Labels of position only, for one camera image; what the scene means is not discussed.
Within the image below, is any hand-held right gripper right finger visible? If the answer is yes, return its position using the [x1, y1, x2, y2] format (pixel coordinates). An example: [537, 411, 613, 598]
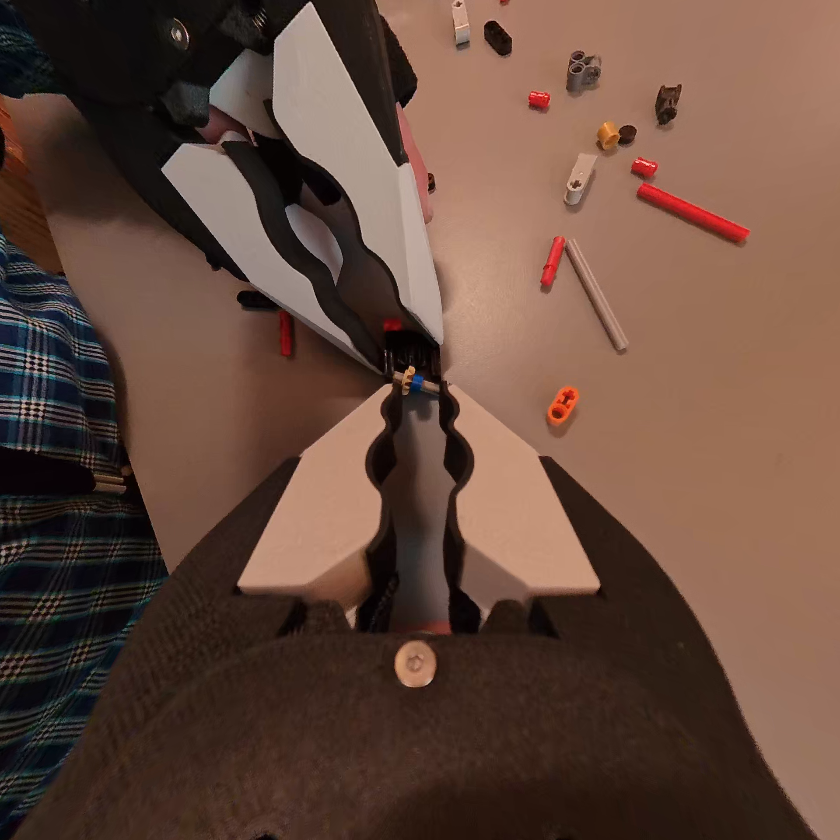
[441, 384, 602, 633]

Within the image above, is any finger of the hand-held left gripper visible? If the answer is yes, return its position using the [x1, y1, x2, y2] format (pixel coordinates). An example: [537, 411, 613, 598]
[209, 2, 445, 347]
[161, 131, 387, 376]

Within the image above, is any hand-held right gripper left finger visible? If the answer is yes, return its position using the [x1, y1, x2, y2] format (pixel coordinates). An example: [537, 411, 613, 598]
[235, 384, 400, 634]

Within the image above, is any small grey axle with gears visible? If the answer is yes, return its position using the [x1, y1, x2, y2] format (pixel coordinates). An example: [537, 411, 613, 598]
[392, 367, 442, 398]

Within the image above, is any black frame with red pins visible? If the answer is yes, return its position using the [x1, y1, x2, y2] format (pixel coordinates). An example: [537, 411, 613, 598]
[381, 318, 442, 378]

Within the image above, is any person's left forearm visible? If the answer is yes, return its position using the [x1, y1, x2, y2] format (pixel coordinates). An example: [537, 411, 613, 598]
[0, 0, 56, 99]

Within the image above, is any person's left hand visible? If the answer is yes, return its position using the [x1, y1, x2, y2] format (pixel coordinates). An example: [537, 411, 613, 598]
[397, 107, 437, 225]

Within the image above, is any orange short beam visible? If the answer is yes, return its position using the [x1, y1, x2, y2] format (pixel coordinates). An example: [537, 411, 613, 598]
[546, 386, 581, 427]

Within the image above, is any brown wooden panel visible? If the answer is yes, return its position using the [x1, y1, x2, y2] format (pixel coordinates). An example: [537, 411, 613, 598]
[0, 95, 63, 273]

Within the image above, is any long grey axle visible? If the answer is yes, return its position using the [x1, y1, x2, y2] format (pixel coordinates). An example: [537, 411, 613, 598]
[565, 238, 630, 352]

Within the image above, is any grey double pin connector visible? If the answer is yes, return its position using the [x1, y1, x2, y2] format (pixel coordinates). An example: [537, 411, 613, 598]
[566, 50, 602, 94]

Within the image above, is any person's blue plaid shirt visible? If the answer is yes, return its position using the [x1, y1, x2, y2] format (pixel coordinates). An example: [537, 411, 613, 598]
[0, 223, 172, 840]

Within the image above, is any long red axle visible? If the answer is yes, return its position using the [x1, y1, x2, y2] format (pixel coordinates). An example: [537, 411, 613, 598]
[637, 183, 751, 244]

